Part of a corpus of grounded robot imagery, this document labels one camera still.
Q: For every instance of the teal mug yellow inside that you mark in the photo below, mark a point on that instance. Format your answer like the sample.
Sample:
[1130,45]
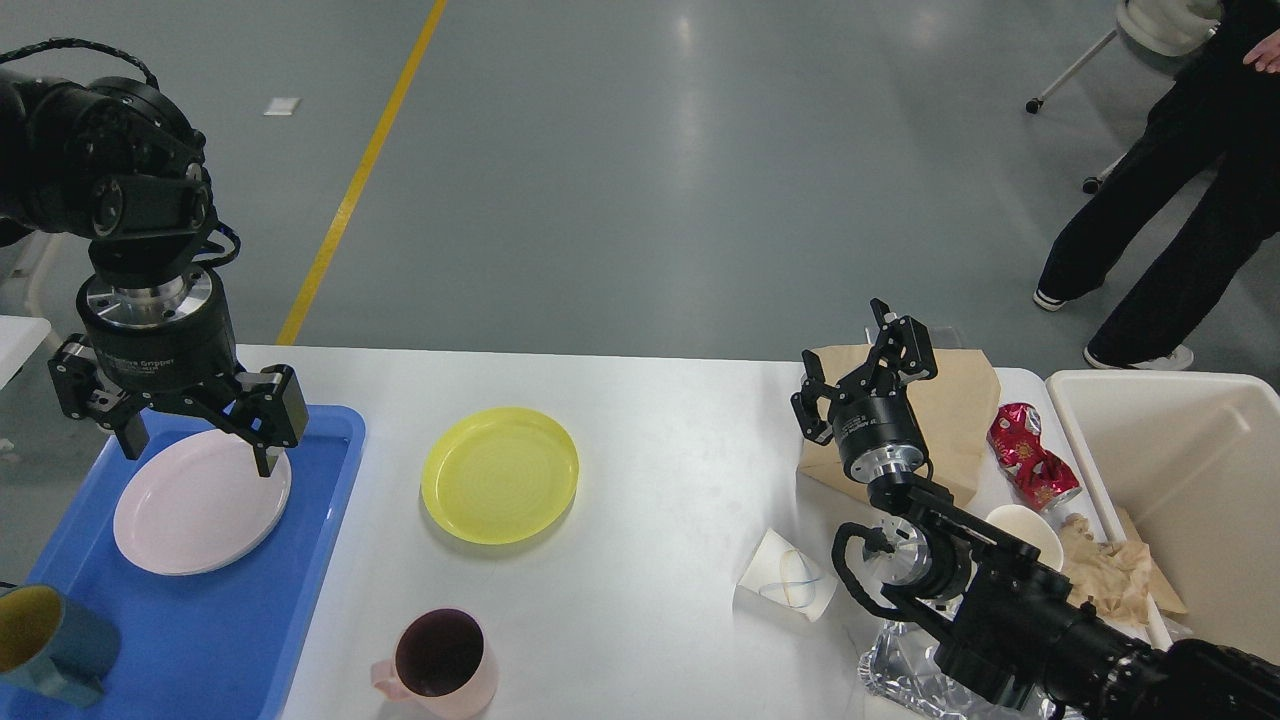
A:
[54,646]

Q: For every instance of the brown paper bag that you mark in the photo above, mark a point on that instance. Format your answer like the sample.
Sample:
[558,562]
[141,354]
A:
[954,411]

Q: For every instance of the crushed red can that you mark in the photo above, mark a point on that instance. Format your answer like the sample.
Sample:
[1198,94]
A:
[1042,479]

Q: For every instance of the pink mug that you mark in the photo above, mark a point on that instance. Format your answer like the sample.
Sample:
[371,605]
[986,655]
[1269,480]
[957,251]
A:
[444,662]

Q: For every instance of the beige plastic bin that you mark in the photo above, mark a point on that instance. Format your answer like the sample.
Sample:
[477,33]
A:
[1192,458]

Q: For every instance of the white folding table frame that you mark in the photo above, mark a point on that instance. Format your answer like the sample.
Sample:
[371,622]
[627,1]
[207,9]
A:
[25,329]

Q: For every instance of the yellow plastic plate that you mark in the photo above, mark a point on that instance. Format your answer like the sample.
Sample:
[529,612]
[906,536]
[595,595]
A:
[500,476]

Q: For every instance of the crumpled brown paper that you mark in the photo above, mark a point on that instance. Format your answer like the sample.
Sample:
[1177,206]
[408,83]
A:
[1117,577]

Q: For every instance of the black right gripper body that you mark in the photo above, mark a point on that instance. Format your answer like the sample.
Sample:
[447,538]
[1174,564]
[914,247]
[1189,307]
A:
[875,429]

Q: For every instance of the crumpled aluminium foil tray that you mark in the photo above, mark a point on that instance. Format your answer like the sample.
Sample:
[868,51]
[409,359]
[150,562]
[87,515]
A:
[899,667]

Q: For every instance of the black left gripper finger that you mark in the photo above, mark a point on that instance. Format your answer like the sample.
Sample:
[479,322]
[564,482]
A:
[270,413]
[84,392]

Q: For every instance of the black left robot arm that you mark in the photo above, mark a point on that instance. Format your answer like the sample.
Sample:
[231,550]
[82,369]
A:
[118,164]

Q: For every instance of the blue plastic tray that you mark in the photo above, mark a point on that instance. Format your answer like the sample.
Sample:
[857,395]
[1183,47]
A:
[218,645]

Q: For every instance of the pink plate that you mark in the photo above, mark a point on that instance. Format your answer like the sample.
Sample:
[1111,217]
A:
[199,505]

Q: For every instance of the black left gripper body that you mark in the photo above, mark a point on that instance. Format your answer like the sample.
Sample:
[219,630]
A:
[172,344]

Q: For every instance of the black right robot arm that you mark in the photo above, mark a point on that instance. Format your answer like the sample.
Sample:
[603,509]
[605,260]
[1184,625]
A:
[1002,618]

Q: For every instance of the white office chair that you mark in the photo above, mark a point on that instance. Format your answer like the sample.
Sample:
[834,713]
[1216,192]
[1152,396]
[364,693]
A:
[1133,63]

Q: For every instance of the flattened white paper cup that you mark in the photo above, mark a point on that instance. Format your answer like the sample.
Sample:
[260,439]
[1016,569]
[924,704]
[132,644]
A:
[781,584]

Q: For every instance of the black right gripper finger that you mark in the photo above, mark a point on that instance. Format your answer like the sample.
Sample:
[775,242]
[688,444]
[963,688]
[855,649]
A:
[813,386]
[902,354]

